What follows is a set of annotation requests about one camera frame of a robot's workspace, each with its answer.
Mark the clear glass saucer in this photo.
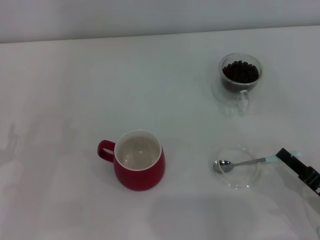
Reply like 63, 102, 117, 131
208, 146, 261, 191

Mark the metal spoon light blue handle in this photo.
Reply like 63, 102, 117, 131
212, 150, 304, 174

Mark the red ceramic mug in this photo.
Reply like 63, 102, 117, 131
97, 128, 166, 192

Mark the coffee beans heap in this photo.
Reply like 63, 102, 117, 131
221, 59, 260, 93

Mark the clear glass cup with handle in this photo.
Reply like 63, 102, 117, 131
218, 52, 263, 117

